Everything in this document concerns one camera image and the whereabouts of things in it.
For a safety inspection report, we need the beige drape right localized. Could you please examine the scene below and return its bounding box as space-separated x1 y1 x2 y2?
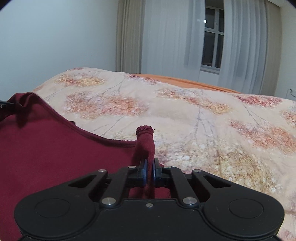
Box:
261 1 282 96

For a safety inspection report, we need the floral beige bed blanket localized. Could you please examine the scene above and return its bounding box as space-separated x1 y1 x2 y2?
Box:
34 68 295 240

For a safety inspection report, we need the beige drape left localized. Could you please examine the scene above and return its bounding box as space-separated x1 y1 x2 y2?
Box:
116 0 145 74

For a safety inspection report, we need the white sheer curtain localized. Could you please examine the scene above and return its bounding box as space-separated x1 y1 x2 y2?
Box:
142 1 267 94

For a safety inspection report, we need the dark red garment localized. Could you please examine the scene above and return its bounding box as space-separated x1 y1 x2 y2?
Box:
1 92 175 240

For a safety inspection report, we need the beige drape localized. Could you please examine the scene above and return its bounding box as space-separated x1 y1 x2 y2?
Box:
261 1 282 96
116 0 145 74

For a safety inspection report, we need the window with white frame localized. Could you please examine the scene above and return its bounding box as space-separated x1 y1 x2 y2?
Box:
201 6 224 73

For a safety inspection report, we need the orange bed sheet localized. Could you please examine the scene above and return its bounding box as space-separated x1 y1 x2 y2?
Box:
127 74 239 93

